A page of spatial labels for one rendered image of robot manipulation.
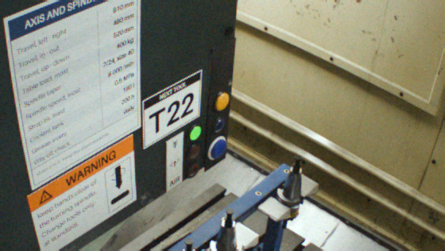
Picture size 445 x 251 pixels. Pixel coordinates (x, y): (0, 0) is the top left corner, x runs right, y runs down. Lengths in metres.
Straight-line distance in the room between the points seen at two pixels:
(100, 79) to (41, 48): 0.09
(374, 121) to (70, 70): 1.10
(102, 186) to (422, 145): 1.00
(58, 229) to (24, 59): 0.23
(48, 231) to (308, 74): 1.09
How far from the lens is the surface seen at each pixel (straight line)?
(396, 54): 1.42
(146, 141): 0.69
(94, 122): 0.62
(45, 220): 0.64
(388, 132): 1.54
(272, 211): 1.25
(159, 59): 0.65
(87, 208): 0.68
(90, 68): 0.58
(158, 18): 0.62
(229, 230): 1.10
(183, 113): 0.72
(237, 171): 1.92
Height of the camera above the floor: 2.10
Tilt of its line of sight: 37 degrees down
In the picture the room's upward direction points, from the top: 5 degrees clockwise
